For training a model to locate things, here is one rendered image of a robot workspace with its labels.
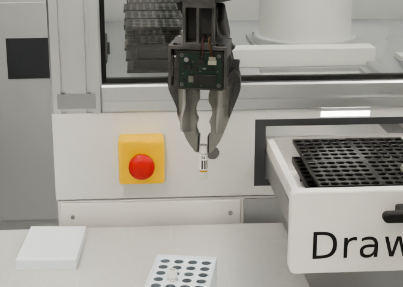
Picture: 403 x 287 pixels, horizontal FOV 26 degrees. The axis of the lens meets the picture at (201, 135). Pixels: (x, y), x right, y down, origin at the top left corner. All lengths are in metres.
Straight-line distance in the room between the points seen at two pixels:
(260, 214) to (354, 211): 0.37
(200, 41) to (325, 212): 0.27
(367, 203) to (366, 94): 0.35
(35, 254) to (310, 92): 0.50
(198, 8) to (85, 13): 0.37
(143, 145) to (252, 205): 0.22
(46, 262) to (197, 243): 0.24
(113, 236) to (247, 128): 0.28
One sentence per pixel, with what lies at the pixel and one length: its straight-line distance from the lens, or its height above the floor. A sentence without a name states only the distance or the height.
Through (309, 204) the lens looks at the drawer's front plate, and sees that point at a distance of 1.10.
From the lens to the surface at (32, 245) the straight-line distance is 1.33.
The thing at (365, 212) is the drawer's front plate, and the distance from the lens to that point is 1.12.
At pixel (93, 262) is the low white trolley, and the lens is 1.31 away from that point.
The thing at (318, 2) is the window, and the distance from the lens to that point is 1.40.
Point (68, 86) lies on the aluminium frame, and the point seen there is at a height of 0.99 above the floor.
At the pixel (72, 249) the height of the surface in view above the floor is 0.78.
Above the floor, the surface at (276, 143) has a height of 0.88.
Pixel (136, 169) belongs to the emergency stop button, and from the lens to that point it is 1.34.
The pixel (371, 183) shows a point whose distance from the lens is 1.23.
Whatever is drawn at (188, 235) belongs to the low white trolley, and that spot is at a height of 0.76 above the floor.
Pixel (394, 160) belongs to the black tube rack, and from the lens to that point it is 1.33.
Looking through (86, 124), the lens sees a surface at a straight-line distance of 1.40.
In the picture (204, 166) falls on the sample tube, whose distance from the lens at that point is 1.14.
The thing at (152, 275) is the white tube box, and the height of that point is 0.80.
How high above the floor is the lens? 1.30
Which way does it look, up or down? 17 degrees down
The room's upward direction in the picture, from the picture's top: straight up
